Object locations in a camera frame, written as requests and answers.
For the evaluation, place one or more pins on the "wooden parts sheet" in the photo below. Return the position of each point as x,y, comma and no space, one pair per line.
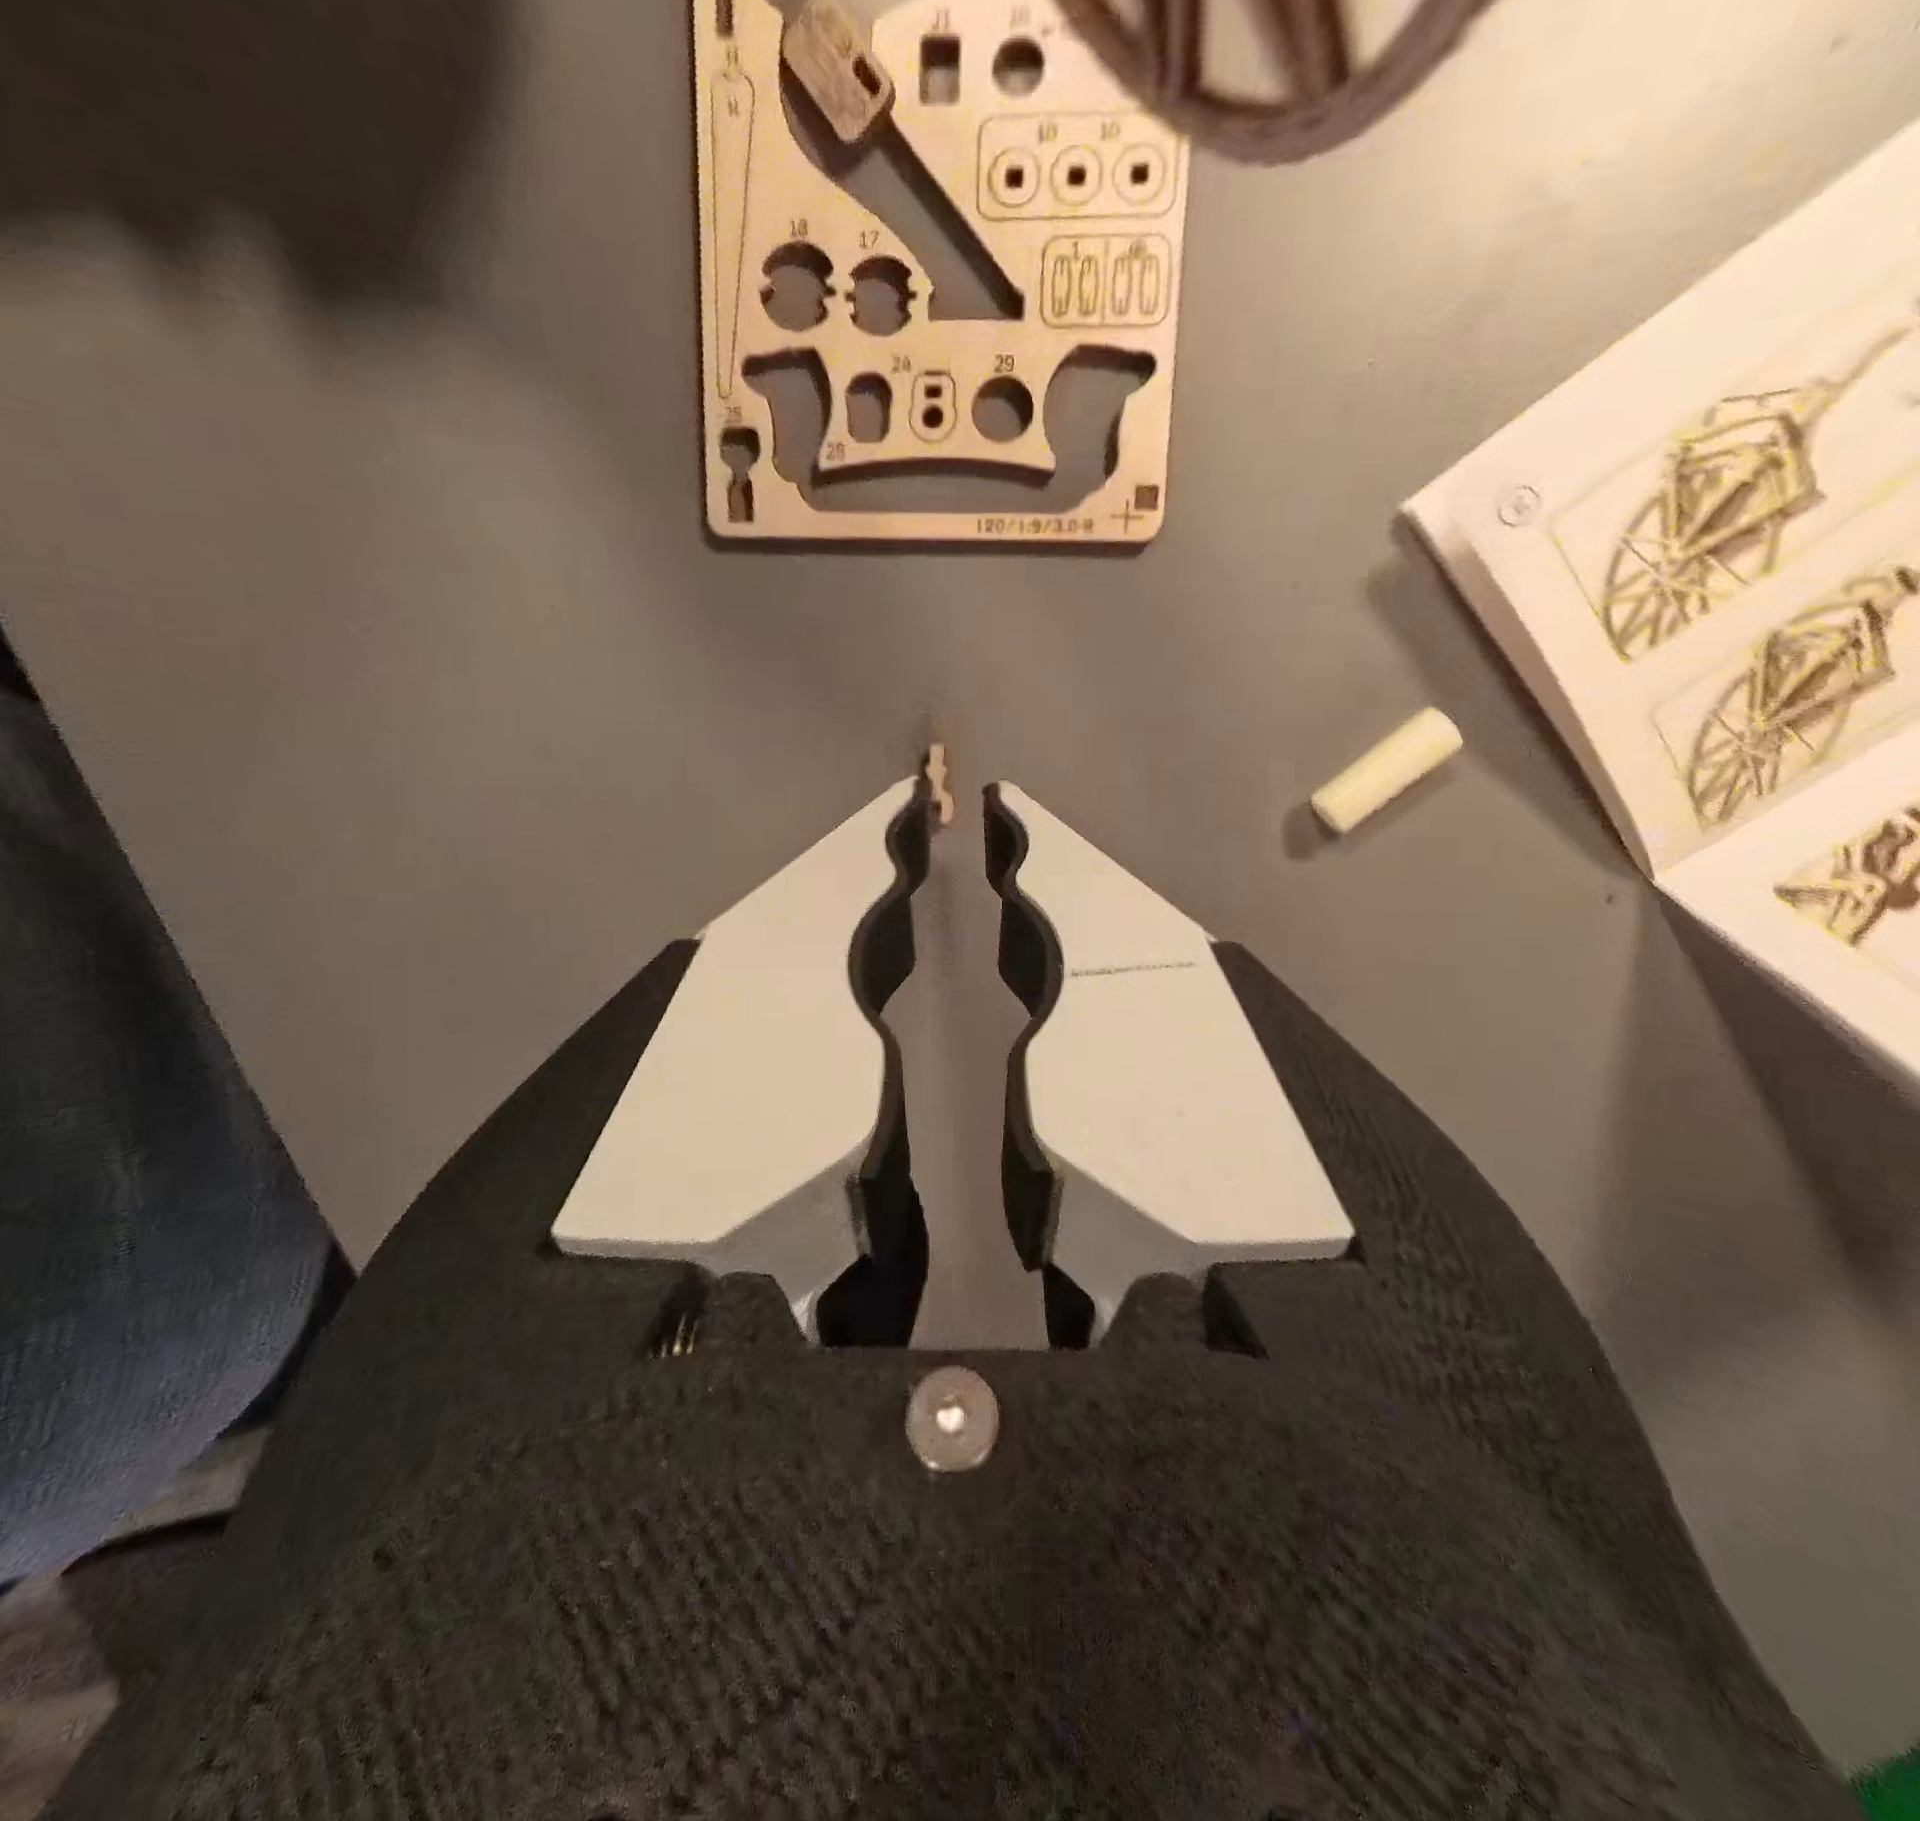
841,471

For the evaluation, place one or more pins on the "wooden bicycle model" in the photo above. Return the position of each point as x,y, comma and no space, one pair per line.
1305,110

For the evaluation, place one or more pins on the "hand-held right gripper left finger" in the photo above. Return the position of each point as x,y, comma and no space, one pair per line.
721,1101

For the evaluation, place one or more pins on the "small wooden connector part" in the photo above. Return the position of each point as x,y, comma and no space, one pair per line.
941,778

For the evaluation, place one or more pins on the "white instruction booklet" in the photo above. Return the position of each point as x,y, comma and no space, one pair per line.
1771,650

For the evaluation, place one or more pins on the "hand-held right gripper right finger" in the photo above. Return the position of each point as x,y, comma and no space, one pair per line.
1185,1101

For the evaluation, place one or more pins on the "cream cylindrical wax stick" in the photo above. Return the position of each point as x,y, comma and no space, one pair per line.
1389,769

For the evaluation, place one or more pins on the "green plastic bin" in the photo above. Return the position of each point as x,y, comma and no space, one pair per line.
1887,1792

